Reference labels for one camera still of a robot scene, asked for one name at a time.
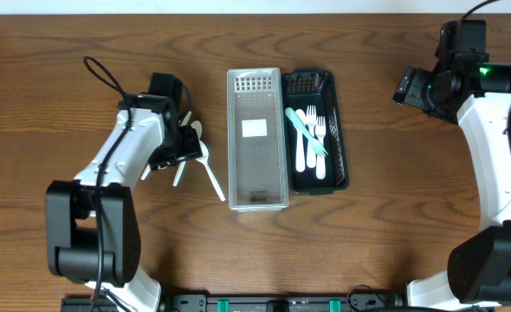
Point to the white plastic spoon bowl down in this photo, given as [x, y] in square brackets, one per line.
[186, 119]

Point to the short white plastic spoon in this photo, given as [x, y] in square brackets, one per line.
[300, 163]

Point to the clear plastic basket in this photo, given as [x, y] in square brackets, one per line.
[257, 166]

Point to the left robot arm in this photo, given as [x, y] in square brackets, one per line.
[92, 230]

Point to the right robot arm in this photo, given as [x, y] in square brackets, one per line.
[477, 98]

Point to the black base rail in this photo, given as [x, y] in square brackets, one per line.
[260, 303]

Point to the dark green plastic basket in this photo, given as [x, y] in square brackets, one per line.
[312, 86]

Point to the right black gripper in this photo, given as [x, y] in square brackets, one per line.
[410, 87]

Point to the pale green plastic fork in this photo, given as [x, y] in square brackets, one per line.
[315, 145]

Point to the white label in basket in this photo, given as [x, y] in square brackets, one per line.
[254, 128]

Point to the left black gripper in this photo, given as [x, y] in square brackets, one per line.
[188, 147]

